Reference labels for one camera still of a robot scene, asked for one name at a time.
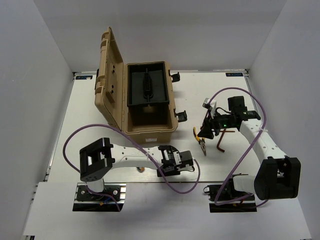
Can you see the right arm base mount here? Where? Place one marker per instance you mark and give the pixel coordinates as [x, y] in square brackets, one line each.
[245, 205]

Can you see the black toolbox latch front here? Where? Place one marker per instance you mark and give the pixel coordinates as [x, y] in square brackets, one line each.
[181, 116]

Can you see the tan plastic toolbox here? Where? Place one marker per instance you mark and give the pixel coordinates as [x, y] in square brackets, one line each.
[144, 124]

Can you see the black toolbox latch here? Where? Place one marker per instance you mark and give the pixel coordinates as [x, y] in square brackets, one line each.
[175, 77]
[181, 116]

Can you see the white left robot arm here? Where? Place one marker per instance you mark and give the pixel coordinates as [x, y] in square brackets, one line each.
[101, 156]

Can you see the blue label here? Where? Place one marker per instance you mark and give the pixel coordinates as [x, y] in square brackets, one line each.
[234, 74]
[83, 77]

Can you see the brown hex key long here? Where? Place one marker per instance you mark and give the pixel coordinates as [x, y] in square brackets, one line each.
[218, 146]

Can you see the green screwdriver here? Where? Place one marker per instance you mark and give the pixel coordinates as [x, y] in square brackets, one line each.
[140, 169]

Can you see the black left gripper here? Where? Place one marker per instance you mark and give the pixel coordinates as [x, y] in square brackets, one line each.
[175, 171]

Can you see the black toolbox latch rear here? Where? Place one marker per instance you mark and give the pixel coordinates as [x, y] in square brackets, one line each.
[175, 77]

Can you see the blue label right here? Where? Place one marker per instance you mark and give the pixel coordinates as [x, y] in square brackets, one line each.
[234, 74]

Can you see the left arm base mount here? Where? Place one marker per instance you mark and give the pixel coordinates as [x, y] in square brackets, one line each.
[84, 201]

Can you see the yellow needle-nose pliers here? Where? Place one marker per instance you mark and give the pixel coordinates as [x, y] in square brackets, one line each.
[200, 140]

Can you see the black toolbox tray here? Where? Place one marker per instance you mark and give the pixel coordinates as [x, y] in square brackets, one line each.
[147, 84]

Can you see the blue label left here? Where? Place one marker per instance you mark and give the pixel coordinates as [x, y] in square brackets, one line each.
[83, 77]

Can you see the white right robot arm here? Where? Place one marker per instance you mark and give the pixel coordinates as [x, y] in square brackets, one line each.
[278, 176]

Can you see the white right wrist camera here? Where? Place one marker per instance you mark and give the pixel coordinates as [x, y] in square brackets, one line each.
[211, 106]

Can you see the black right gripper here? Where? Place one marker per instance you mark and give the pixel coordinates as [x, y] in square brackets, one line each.
[206, 129]

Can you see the brown hex key horizontal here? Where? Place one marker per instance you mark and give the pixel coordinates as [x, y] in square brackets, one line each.
[228, 131]

